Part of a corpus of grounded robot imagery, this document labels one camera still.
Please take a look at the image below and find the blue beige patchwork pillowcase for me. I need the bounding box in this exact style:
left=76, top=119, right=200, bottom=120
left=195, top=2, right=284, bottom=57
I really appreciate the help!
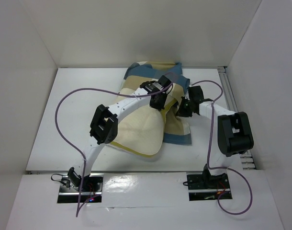
left=120, top=62, right=192, bottom=145

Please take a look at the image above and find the cream pillow with yellow edge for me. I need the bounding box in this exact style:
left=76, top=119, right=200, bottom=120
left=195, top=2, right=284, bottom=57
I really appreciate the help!
left=110, top=84, right=185, bottom=157

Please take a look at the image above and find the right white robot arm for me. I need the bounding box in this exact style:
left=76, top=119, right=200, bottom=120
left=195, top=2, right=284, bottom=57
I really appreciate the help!
left=177, top=97, right=254, bottom=188

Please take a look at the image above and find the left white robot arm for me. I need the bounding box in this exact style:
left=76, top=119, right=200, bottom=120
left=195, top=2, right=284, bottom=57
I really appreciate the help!
left=68, top=80, right=172, bottom=191

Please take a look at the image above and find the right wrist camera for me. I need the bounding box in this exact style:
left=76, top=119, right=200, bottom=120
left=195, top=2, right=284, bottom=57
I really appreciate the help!
left=188, top=86, right=204, bottom=103

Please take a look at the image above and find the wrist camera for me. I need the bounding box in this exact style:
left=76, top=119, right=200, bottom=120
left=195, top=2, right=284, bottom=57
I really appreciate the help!
left=188, top=86, right=204, bottom=103
left=157, top=75, right=172, bottom=90

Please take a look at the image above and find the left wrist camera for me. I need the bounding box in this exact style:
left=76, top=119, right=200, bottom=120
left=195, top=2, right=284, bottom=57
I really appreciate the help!
left=157, top=75, right=172, bottom=90

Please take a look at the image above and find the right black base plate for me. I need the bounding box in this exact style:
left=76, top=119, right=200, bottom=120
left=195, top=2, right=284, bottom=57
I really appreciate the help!
left=182, top=173, right=230, bottom=190

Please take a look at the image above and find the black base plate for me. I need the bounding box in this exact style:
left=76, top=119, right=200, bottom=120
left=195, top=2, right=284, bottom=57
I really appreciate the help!
left=182, top=173, right=230, bottom=190
left=59, top=175, right=103, bottom=193

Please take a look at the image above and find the aluminium rail right side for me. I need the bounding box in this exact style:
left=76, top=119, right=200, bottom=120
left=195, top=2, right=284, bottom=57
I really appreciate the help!
left=218, top=67, right=256, bottom=170

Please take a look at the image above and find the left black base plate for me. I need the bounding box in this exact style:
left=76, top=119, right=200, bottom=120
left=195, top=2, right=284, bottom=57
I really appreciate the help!
left=59, top=175, right=103, bottom=193

